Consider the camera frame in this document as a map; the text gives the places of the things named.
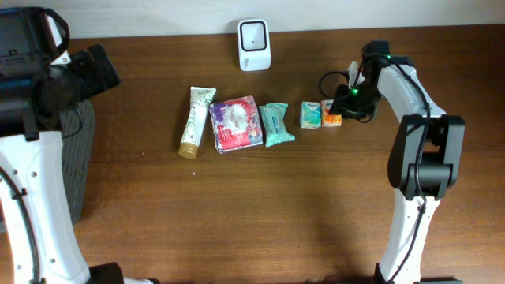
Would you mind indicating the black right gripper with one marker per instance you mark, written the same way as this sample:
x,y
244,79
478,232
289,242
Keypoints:
x,y
343,106

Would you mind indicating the orange tissue pack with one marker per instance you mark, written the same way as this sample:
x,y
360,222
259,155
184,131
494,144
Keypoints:
x,y
329,120

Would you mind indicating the green tissue pack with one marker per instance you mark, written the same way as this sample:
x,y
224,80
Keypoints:
x,y
310,116

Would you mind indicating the teal wet wipes pack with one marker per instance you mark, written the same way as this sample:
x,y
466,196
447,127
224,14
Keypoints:
x,y
272,115

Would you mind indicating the red purple pad package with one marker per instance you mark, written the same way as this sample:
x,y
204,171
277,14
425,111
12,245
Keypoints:
x,y
236,124

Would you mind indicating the white Pantene tube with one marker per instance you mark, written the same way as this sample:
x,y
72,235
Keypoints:
x,y
200,101

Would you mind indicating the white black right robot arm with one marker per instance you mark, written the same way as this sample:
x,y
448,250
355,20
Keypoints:
x,y
425,156

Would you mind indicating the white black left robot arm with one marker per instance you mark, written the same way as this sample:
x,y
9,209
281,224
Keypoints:
x,y
39,80

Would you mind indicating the white barcode scanner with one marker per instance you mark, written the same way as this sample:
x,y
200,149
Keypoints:
x,y
254,48

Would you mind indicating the dark grey plastic basket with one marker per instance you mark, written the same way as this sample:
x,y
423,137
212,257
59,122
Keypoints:
x,y
76,152

